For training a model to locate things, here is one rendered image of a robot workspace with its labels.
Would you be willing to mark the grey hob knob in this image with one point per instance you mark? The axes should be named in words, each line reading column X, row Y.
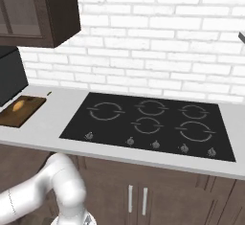
column 155, row 144
column 89, row 136
column 184, row 148
column 130, row 141
column 211, row 152

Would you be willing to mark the small dark green peeler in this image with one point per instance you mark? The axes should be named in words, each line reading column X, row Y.
column 49, row 93

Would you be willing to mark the dark brown wall cupboard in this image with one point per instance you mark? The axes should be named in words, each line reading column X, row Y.
column 38, row 10

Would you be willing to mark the dark grey shelf edge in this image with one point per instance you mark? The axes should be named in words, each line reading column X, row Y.
column 241, row 37

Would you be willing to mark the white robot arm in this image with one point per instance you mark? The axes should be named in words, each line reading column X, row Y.
column 60, row 184

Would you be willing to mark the yellow potato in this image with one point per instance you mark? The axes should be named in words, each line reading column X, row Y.
column 18, row 105

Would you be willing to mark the wooden cutting board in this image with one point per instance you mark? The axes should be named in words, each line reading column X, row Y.
column 19, row 111

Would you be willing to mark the brown base cupboard door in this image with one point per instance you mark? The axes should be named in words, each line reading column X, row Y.
column 231, row 203
column 172, row 200
column 22, row 168
column 108, row 190

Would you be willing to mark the black microwave oven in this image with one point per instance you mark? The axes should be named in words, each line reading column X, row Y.
column 11, row 75

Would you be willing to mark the black hob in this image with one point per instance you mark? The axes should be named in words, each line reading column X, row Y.
column 150, row 123

